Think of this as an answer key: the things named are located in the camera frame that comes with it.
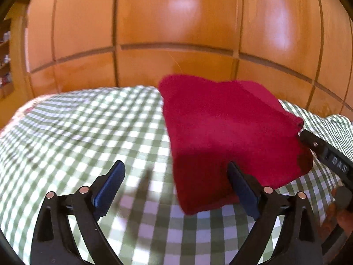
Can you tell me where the orange wooden wardrobe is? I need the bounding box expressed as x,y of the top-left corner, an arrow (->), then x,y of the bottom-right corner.
1,0 -> 352,125

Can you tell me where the red knit garment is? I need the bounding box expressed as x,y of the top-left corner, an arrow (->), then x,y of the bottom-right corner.
158,75 -> 313,215

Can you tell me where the green white checkered bedsheet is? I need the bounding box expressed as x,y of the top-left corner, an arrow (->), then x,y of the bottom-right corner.
0,85 -> 353,265

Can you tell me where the right hand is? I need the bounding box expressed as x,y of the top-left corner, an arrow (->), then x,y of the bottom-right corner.
318,203 -> 353,240

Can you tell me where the wooden shelf cabinet with items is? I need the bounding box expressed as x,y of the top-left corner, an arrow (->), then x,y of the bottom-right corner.
0,19 -> 13,99

